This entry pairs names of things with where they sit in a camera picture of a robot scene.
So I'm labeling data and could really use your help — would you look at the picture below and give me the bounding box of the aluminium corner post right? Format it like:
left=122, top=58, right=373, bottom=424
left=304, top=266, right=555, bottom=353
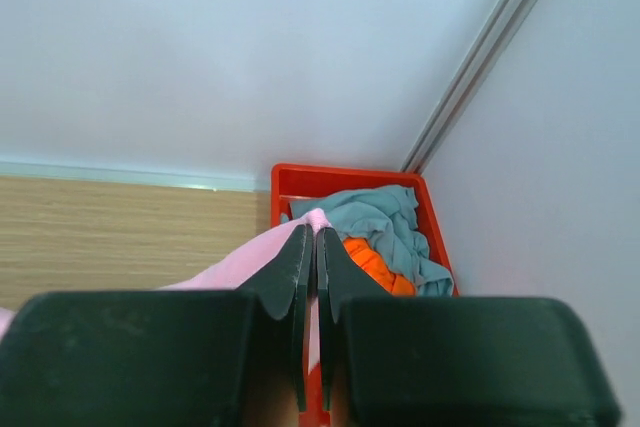
left=401, top=0, right=538, bottom=173

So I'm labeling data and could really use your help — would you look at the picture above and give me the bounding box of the pink t shirt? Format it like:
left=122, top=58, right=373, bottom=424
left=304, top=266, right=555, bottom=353
left=1, top=208, right=332, bottom=373

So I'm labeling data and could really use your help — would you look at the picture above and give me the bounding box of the grey-teal t shirt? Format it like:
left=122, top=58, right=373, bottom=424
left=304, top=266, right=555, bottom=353
left=278, top=185, right=454, bottom=296

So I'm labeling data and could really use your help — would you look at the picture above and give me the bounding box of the red plastic bin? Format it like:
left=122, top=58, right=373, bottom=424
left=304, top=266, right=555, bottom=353
left=271, top=164, right=489, bottom=426

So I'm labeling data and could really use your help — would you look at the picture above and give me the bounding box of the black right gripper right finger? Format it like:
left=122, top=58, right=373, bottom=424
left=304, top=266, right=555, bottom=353
left=316, top=228, right=622, bottom=426

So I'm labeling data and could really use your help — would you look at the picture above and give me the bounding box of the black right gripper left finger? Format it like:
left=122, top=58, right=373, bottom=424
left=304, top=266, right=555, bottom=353
left=1, top=225, right=313, bottom=426

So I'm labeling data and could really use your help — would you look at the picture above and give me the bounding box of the orange t shirt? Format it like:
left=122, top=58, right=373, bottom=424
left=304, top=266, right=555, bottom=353
left=343, top=237, right=416, bottom=296

